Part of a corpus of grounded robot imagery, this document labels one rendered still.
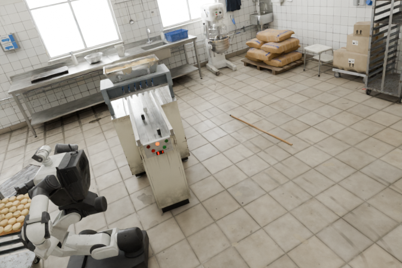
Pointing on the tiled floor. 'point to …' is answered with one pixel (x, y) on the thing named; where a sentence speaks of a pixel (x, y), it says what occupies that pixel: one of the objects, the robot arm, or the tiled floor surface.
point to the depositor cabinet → (125, 125)
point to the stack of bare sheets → (18, 179)
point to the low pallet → (273, 66)
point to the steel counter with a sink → (164, 45)
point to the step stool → (319, 54)
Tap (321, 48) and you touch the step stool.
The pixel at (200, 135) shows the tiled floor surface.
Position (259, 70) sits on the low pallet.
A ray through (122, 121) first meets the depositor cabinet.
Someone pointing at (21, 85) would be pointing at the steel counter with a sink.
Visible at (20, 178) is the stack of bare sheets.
